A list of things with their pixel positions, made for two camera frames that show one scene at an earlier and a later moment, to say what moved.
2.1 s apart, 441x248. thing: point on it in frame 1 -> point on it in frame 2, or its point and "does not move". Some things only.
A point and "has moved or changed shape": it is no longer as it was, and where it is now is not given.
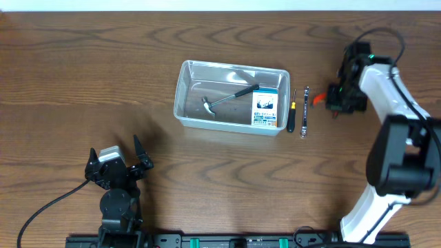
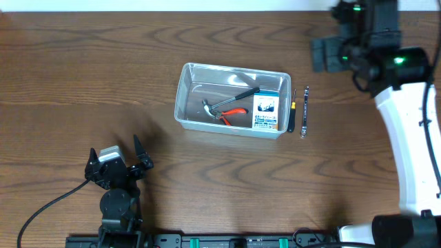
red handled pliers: x=318 y=101 -> x=234 y=111
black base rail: x=237 y=240 does not move
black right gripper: x=333 y=102 -> x=328 y=54
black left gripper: x=117 y=171 does not move
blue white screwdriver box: x=264 y=107 does not move
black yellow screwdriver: x=291 y=116 does not move
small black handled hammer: x=207 y=105 has moved or changed shape
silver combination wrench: x=304 y=131 does not move
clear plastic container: x=234 y=98 does not move
